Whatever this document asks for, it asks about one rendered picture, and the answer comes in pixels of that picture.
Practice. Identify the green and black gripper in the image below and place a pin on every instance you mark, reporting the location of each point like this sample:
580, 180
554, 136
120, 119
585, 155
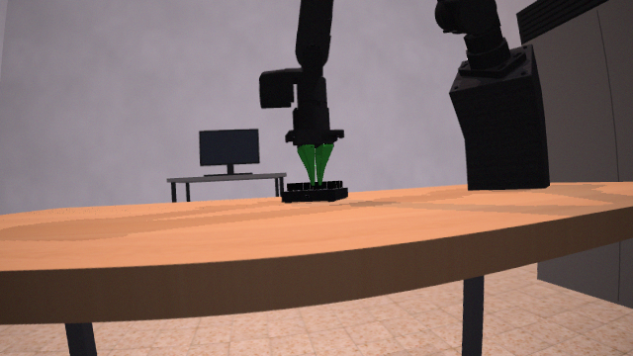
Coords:
314, 139

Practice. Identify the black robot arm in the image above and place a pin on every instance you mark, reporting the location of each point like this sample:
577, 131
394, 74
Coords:
487, 51

